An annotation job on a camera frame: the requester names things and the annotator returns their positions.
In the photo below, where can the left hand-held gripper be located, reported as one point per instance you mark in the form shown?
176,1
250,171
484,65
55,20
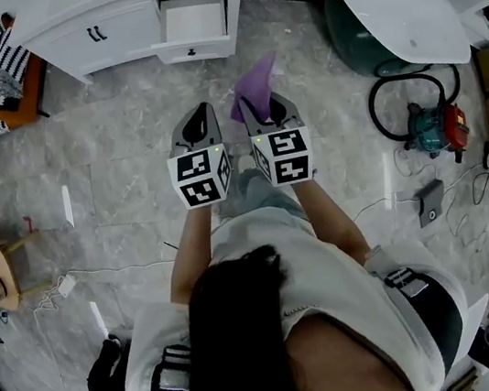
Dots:
197,174

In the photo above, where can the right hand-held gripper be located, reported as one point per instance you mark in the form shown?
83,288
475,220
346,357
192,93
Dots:
286,155

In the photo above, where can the purple cloth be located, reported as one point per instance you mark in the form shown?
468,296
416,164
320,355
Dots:
256,86

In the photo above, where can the white drawer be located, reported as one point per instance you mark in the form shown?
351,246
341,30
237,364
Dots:
194,22

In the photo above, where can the person's left forearm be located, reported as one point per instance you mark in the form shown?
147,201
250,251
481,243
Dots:
189,255

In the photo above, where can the person's right forearm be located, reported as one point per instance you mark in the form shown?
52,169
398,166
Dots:
327,218

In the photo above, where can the person's white shoe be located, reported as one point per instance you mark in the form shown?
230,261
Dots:
247,163

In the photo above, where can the person's legs in blue jeans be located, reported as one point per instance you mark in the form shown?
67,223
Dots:
262,191

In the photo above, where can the white vanity cabinet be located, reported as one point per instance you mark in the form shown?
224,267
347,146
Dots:
124,29

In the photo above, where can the person's torso in white shirt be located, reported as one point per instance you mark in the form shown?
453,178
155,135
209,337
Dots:
332,277

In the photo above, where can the grey floor device box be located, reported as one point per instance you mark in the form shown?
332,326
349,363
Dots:
431,202

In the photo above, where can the striped black white cushion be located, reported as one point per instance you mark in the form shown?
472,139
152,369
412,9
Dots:
14,56

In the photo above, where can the grey patterned cushion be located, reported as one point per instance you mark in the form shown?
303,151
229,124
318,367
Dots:
4,88

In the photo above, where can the white power strip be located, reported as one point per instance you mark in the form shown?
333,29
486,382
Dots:
67,285

